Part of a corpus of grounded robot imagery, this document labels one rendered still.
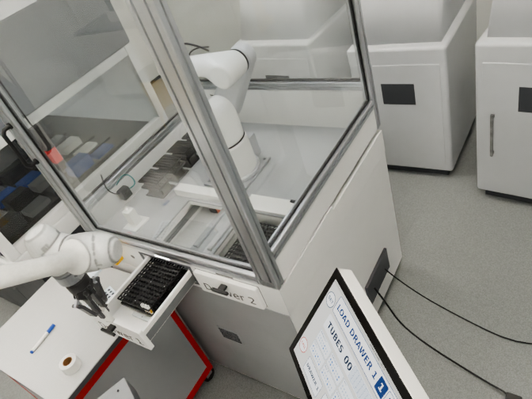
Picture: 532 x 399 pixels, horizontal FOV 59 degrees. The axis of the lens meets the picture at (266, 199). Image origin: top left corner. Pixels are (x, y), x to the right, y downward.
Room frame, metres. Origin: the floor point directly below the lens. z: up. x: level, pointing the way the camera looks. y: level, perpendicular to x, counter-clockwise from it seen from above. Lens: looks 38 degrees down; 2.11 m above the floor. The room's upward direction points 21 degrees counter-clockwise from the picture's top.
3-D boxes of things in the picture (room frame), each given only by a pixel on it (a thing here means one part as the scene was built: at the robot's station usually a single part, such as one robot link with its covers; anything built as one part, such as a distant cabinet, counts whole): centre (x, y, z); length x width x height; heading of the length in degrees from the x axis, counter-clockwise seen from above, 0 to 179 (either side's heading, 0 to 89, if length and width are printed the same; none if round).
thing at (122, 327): (1.20, 0.67, 0.87); 0.29 x 0.02 x 0.11; 46
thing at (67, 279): (1.17, 0.66, 1.22); 0.09 x 0.09 x 0.06
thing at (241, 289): (1.18, 0.24, 0.87); 0.29 x 0.02 x 0.11; 46
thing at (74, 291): (1.17, 0.66, 1.15); 0.08 x 0.07 x 0.09; 148
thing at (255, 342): (1.72, 0.10, 0.40); 1.03 x 0.95 x 0.80; 46
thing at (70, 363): (1.21, 0.92, 0.78); 0.07 x 0.07 x 0.04
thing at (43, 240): (1.16, 0.65, 1.33); 0.13 x 0.11 x 0.16; 64
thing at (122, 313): (1.35, 0.52, 0.86); 0.40 x 0.26 x 0.06; 136
